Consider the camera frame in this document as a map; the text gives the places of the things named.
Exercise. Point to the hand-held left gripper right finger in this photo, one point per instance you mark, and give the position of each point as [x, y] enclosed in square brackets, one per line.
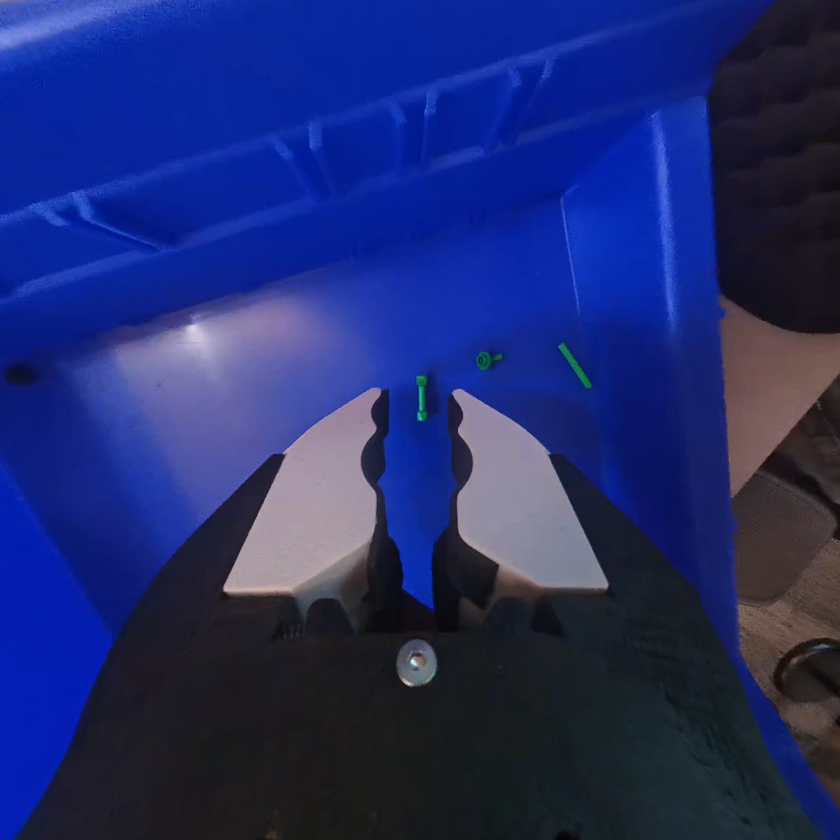
[525, 525]

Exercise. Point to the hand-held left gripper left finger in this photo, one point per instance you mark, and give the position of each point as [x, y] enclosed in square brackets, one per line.
[315, 518]

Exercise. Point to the blue plastic parts bin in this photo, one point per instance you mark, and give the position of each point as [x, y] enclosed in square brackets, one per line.
[262, 367]

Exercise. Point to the green lego connector peg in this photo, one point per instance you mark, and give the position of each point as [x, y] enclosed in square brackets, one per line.
[421, 397]

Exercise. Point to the green lego bar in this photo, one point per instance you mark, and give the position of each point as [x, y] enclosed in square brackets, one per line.
[575, 365]

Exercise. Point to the green round lego piece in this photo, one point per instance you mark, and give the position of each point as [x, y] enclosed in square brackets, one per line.
[484, 360]

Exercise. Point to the office chair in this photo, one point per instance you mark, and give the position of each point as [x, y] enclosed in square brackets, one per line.
[781, 531]

